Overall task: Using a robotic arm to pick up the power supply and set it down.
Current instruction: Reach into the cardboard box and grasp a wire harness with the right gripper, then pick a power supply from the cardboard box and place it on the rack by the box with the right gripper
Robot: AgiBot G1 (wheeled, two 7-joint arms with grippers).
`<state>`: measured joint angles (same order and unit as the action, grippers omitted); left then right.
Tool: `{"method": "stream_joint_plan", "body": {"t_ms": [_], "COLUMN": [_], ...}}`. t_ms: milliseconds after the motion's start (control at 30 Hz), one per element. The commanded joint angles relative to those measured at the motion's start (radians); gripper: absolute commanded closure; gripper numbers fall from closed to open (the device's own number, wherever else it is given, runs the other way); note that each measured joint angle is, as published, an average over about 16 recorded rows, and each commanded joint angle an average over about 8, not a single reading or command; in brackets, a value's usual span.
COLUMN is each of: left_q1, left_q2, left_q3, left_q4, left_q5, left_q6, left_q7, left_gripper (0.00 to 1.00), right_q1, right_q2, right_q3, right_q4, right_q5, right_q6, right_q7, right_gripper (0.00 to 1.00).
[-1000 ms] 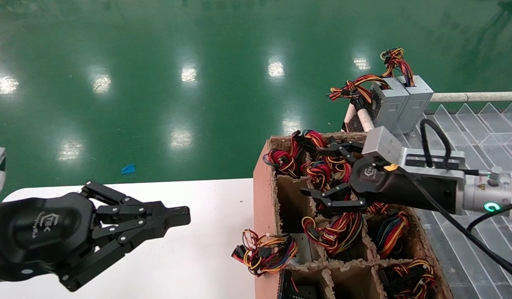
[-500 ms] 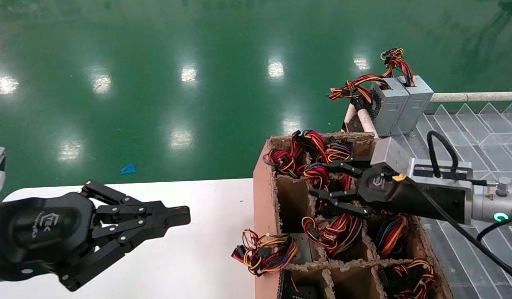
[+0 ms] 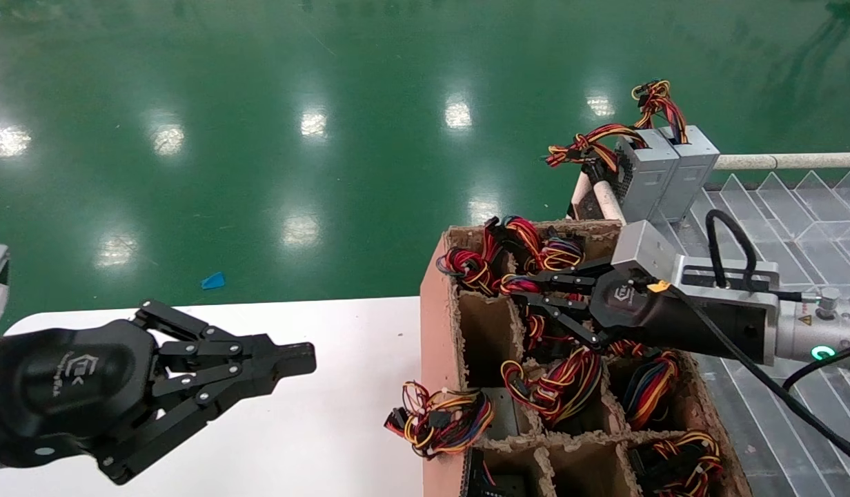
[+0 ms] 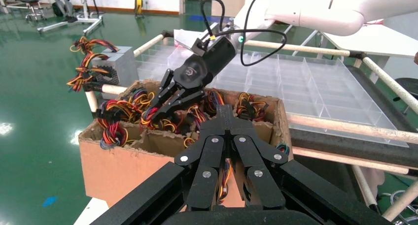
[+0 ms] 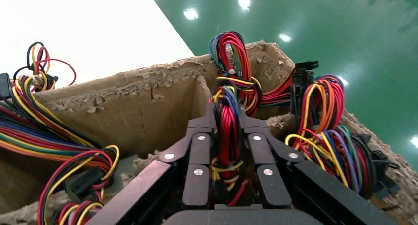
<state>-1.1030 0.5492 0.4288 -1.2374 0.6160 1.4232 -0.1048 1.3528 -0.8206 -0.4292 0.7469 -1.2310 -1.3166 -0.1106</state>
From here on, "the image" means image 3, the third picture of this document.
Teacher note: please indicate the small blue plastic scrap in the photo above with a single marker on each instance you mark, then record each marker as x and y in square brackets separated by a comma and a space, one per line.
[213, 280]

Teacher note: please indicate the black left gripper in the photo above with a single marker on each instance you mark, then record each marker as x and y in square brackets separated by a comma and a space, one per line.
[66, 393]

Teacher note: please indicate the cardboard box with dividers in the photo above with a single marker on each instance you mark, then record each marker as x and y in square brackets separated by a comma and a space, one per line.
[435, 359]

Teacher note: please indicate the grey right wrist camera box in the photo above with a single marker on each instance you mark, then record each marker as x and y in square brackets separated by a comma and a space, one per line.
[642, 248]

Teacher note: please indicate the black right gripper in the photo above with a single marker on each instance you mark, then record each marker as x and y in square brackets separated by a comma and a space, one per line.
[694, 324]

